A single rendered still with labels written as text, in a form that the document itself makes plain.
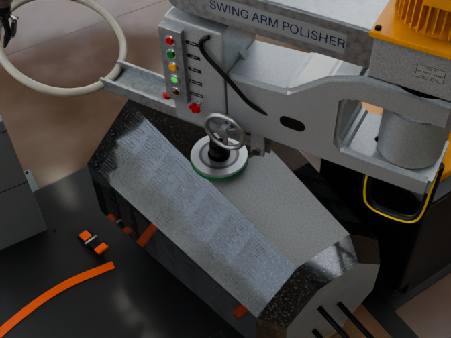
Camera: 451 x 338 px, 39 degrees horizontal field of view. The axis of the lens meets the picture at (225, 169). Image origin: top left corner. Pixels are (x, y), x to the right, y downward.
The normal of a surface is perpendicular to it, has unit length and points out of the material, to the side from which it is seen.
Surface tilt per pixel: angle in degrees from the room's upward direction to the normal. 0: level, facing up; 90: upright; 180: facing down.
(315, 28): 90
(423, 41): 0
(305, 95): 90
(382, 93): 90
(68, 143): 0
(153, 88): 1
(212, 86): 90
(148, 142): 45
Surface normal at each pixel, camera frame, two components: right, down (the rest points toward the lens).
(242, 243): -0.58, -0.12
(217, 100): -0.48, 0.68
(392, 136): -0.84, 0.43
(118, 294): -0.03, -0.65
